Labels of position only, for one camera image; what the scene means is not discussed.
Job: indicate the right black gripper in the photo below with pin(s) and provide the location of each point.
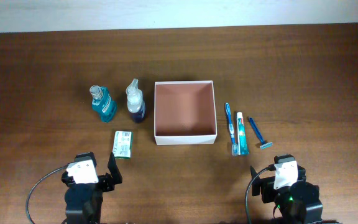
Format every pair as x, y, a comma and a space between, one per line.
268, 186

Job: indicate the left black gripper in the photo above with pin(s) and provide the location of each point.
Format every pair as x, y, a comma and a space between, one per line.
104, 183

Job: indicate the teal toothpaste tube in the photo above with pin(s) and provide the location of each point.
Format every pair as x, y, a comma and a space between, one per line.
241, 134

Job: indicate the blue white toothbrush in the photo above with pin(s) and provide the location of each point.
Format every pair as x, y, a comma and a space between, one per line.
234, 146

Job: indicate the teal mouthwash bottle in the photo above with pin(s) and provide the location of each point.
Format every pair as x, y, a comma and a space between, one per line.
103, 103

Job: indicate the clear blue spray bottle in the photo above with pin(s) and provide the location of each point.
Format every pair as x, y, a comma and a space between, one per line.
135, 101

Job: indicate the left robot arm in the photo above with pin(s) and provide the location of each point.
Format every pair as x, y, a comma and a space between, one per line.
84, 196

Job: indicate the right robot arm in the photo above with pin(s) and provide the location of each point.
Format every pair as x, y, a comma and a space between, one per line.
298, 203

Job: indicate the white green soap box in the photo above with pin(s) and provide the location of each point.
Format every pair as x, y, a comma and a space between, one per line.
122, 145

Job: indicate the blue disposable razor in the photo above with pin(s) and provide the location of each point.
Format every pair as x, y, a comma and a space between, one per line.
263, 143

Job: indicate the white square cardboard box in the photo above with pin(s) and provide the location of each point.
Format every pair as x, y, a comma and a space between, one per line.
184, 113

